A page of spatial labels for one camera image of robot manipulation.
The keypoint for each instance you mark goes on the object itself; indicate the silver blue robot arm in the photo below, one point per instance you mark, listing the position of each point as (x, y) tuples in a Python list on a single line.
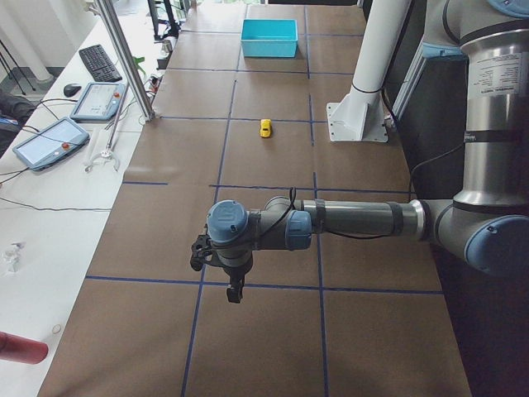
[(485, 224)]

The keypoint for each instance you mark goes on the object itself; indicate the yellow beetle toy car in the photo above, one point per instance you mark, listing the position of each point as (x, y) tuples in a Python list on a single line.
[(265, 128)]

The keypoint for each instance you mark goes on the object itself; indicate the white column with base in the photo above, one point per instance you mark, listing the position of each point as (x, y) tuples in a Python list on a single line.
[(359, 116)]

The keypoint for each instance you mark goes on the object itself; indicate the blue teach pendant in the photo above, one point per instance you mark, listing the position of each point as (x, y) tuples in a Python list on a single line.
[(98, 102), (55, 143)]

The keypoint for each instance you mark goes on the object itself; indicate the black computer mouse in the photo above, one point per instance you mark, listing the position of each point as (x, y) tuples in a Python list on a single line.
[(69, 90)]

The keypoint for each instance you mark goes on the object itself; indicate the far blue teach pendant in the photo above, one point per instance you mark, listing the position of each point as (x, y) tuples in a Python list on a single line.
[(98, 102)]

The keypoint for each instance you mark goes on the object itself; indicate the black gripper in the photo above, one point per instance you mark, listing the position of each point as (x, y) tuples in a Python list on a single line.
[(234, 272)]

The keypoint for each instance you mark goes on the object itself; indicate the red cylinder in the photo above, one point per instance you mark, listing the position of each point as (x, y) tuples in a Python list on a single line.
[(23, 350)]

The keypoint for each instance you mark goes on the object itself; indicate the light blue plastic bin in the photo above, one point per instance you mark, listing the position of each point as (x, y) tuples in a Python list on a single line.
[(269, 38)]

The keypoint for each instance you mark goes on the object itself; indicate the long reacher grabber tool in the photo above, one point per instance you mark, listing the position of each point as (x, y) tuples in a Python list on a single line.
[(107, 153)]

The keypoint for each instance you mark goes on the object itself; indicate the black keyboard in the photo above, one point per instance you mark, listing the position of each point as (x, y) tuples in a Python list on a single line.
[(99, 65)]

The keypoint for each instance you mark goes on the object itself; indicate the silver aluminium frame post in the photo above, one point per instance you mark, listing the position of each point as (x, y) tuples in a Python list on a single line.
[(111, 22)]

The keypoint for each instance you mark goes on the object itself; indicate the near blue teach pendant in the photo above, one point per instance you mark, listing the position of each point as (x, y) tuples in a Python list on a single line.
[(55, 143)]

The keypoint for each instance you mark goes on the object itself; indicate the crumpled white paper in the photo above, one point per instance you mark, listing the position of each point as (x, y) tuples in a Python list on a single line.
[(12, 257)]

